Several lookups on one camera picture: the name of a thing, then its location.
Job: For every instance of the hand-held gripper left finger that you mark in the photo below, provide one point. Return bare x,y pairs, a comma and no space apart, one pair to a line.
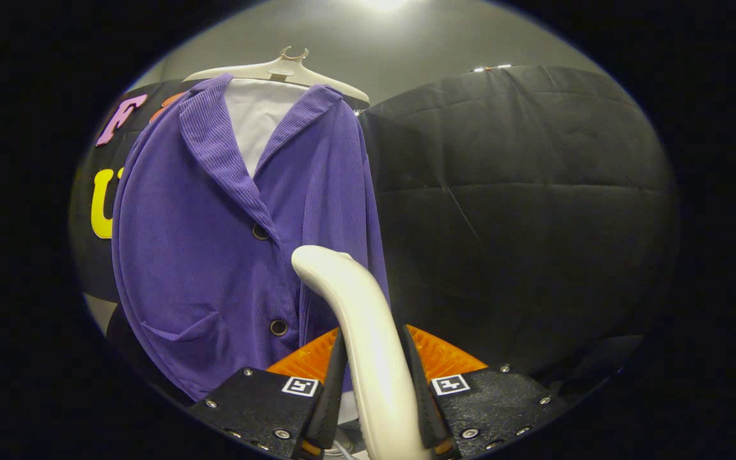
333,409

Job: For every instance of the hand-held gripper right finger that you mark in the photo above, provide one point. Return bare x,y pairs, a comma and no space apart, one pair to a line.
422,409

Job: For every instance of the cream plastic clothes hanger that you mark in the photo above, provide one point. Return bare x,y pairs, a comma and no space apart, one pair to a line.
285,69

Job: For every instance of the white fabric panel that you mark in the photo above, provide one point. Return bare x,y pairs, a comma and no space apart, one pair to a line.
256,121

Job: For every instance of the grey cabinet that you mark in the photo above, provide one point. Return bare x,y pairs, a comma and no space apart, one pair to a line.
99,313

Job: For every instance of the twin ceiling light panel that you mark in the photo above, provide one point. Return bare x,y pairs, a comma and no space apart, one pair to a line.
492,68

